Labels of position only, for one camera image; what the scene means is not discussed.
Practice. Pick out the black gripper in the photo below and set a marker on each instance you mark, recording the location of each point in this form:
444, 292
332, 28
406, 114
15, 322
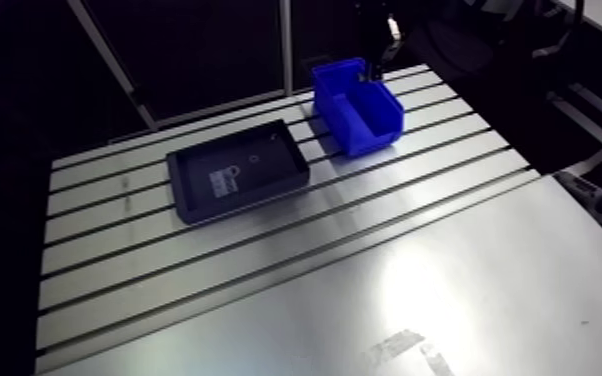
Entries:
374, 31

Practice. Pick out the blue bin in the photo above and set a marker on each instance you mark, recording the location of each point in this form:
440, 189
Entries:
356, 113

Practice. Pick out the black tray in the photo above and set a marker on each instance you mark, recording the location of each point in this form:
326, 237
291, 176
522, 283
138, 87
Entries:
238, 173

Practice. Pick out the pale holed curved strip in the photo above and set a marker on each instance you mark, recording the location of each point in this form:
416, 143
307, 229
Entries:
600, 204

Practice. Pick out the upright grey metal post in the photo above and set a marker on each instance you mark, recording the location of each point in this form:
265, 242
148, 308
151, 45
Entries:
286, 47

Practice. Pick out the slanted grey metal post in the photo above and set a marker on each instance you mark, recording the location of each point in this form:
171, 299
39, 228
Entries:
109, 58

